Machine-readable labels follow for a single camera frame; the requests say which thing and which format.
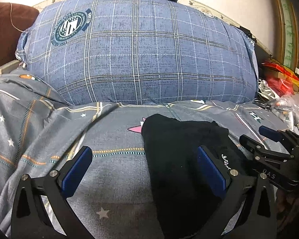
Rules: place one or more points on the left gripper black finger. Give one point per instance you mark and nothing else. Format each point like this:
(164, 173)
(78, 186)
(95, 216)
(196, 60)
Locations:
(258, 149)

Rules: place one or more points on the silver plastic bags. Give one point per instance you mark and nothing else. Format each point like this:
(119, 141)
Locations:
(281, 100)

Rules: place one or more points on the blue plaid pillow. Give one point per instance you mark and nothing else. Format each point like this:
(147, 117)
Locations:
(138, 52)

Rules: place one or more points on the grey patterned bed sheet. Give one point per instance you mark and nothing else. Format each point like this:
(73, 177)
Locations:
(39, 132)

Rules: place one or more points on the red packaging pile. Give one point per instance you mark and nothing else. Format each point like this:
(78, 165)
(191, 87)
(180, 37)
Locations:
(280, 78)

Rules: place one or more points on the wooden bed frame block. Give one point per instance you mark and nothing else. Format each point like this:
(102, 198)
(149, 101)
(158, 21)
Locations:
(9, 66)

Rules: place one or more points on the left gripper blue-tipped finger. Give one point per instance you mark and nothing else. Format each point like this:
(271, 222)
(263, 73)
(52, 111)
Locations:
(270, 133)

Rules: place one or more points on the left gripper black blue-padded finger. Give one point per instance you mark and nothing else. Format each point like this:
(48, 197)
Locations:
(29, 216)
(247, 207)

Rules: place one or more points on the gold framed picture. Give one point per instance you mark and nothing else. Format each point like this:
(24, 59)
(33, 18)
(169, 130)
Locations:
(290, 37)

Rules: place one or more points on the black pants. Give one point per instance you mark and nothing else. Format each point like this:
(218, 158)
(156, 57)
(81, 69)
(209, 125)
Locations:
(184, 200)

